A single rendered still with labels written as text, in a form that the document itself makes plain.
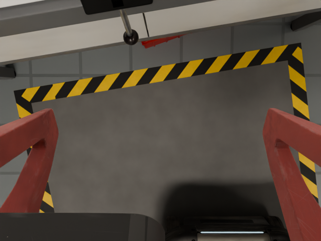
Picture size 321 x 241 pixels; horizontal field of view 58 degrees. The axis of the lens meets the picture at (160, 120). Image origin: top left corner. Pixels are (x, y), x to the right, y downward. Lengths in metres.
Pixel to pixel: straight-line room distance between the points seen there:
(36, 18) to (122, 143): 0.90
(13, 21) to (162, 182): 0.98
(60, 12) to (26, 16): 0.03
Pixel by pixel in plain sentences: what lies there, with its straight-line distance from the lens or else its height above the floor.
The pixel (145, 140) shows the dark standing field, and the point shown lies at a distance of 1.19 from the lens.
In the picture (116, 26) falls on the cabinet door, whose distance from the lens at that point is 0.61.
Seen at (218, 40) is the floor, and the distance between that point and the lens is 1.21.
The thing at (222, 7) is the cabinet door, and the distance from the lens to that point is 0.62.
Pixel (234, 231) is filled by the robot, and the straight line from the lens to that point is 1.12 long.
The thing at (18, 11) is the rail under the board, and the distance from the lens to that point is 0.35.
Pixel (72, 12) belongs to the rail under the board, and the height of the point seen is 0.85.
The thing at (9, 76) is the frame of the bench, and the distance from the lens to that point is 1.25.
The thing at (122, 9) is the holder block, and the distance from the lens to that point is 0.22.
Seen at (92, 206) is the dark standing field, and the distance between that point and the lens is 1.30.
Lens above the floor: 1.17
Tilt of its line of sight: 84 degrees down
